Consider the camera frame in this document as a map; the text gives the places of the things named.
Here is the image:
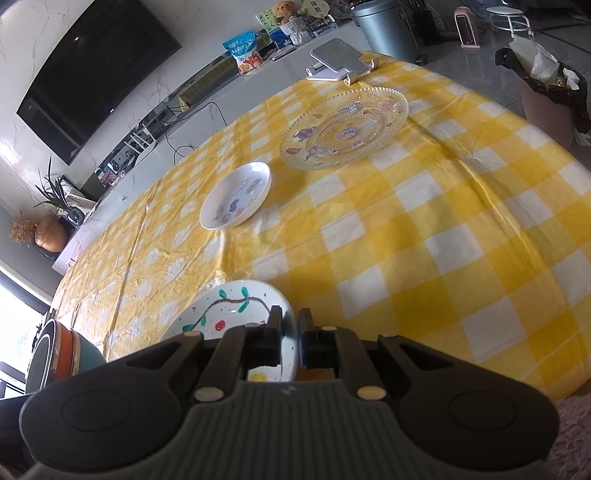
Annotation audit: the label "white round stool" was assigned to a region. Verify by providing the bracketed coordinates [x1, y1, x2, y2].
[486, 6, 536, 35]

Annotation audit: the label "dried flowers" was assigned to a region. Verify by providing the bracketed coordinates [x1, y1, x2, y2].
[9, 211, 38, 245]

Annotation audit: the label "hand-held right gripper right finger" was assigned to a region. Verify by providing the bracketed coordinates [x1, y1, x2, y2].
[298, 308, 467, 400]

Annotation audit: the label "white fruit-print plate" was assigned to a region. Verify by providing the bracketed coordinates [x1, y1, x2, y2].
[161, 279, 298, 384]

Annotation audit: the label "waste bin with black bag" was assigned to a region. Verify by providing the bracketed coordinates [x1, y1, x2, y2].
[495, 36, 591, 147]

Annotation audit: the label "black cable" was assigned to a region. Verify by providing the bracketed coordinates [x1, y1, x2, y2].
[168, 102, 228, 164]

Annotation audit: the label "black television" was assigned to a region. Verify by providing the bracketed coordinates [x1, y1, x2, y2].
[16, 0, 182, 166]

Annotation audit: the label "small white cartoon plate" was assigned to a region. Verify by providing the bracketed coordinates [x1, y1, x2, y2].
[199, 161, 272, 230]

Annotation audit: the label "clear glass patterned plate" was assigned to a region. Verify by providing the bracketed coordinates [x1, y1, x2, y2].
[279, 87, 410, 171]

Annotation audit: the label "white router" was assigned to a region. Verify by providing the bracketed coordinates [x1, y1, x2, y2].
[131, 124, 156, 153]

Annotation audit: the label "blue steel-lined bowl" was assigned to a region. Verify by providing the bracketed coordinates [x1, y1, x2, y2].
[69, 337, 110, 377]

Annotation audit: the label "smartphone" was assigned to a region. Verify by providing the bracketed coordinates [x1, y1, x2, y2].
[310, 38, 363, 70]

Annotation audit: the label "teddy bear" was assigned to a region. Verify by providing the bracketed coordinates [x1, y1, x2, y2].
[272, 1, 298, 26]

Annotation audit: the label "pink space heater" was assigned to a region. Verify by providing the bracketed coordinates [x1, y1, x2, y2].
[454, 6, 485, 49]

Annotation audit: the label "orange steel-lined bowl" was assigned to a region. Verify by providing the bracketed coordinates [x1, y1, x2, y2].
[25, 318, 80, 395]

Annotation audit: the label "grey trash can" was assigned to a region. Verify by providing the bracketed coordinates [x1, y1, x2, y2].
[353, 0, 421, 58]

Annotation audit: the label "brown round vase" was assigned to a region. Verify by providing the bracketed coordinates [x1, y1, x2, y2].
[34, 217, 69, 253]

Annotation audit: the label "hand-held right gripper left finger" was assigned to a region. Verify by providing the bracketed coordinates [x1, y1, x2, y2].
[124, 305, 283, 402]

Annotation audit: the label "plant in blue vase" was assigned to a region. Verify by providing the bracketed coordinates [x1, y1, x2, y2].
[34, 157, 88, 227]

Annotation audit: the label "blue snack bag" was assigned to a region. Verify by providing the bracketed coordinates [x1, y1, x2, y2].
[223, 31, 266, 75]

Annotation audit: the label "yellow checkered tablecloth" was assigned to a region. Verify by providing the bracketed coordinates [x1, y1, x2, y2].
[51, 51, 591, 402]

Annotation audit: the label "purple rug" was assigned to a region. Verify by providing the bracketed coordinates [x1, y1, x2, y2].
[545, 392, 591, 480]

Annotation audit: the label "white phone stand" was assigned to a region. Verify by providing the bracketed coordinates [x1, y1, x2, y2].
[306, 53, 376, 86]

